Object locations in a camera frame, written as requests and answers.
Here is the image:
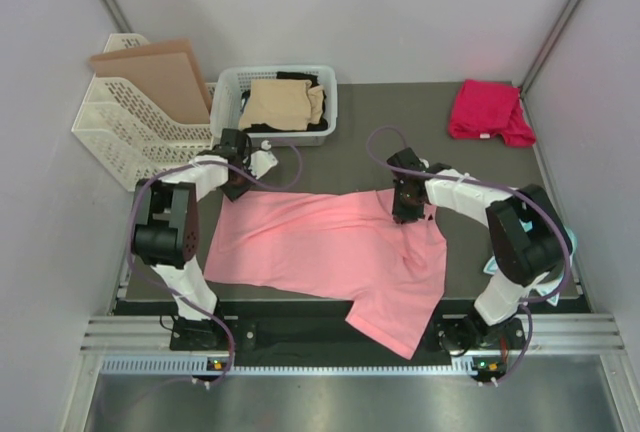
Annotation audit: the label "pink t shirt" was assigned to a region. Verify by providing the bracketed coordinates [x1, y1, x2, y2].
[204, 190, 447, 359]

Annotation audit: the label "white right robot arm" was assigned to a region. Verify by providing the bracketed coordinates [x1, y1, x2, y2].
[386, 147, 573, 348]

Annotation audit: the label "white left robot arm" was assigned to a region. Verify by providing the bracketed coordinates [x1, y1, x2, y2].
[130, 129, 252, 351]

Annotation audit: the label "beige folded garment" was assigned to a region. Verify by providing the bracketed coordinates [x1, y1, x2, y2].
[237, 79, 326, 133]

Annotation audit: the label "black garment in basket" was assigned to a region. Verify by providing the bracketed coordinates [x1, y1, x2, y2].
[239, 70, 330, 135]

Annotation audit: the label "brown cardboard folder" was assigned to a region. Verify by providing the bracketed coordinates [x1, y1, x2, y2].
[89, 38, 212, 125]

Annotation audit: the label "white perforated file organizer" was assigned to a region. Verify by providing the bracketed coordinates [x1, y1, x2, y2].
[72, 34, 214, 191]

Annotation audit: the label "red t shirt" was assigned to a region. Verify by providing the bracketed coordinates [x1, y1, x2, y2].
[447, 79, 536, 148]

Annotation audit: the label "teal cat ear headphones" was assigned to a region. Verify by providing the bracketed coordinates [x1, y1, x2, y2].
[481, 226, 579, 307]

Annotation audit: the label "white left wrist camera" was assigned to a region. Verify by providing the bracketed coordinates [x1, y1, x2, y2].
[248, 140, 279, 179]

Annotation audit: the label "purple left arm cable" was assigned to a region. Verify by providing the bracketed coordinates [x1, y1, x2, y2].
[125, 144, 304, 387]

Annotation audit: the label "slotted cable duct rail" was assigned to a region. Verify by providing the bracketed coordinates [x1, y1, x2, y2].
[99, 355, 506, 377]

